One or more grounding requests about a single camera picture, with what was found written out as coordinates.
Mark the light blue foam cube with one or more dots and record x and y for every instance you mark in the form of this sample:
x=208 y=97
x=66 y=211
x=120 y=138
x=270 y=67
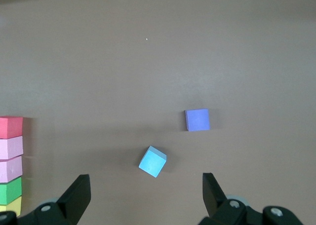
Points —
x=151 y=162

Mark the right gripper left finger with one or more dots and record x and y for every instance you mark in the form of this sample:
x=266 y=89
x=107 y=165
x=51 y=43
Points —
x=61 y=207

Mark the green foam cube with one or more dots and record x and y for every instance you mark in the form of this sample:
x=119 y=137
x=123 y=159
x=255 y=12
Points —
x=10 y=191

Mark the pink foam cube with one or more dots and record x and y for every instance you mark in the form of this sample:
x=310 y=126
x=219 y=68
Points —
x=11 y=169
x=11 y=148

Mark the dark purple foam cube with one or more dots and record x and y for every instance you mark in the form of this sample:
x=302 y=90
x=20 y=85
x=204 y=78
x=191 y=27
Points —
x=197 y=120

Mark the brown table mat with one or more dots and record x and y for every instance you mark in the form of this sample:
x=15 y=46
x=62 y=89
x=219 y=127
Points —
x=158 y=74

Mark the yellow foam cube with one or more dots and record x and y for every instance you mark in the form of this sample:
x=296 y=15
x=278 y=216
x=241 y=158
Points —
x=13 y=206

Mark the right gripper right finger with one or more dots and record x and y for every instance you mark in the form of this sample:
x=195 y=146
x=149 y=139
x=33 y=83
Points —
x=222 y=210

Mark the red foam cube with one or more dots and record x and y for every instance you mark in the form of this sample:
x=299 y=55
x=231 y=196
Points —
x=11 y=127

